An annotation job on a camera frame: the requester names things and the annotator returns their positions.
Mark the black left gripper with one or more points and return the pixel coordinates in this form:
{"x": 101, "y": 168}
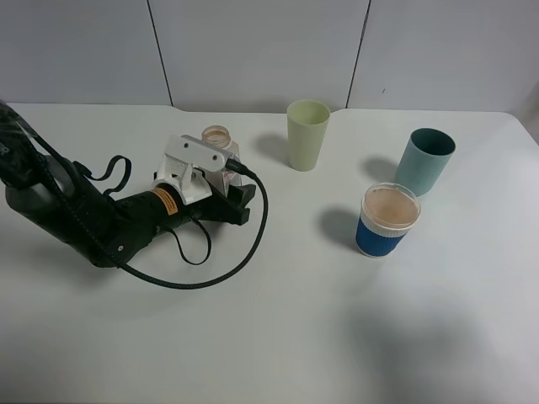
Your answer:
{"x": 168, "y": 210}

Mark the blue sleeved coffee cup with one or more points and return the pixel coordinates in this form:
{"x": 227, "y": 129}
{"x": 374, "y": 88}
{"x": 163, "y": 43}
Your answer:
{"x": 388, "y": 212}

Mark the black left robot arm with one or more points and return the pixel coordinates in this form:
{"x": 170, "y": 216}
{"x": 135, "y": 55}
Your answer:
{"x": 59, "y": 196}

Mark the pale green plastic cup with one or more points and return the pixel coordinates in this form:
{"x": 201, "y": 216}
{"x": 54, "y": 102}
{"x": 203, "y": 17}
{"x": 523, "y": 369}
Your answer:
{"x": 307, "y": 121}

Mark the teal plastic cup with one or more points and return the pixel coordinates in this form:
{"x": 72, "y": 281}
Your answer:
{"x": 424, "y": 159}

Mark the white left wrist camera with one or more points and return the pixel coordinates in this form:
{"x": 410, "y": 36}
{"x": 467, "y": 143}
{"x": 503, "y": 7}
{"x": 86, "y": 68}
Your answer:
{"x": 181, "y": 156}

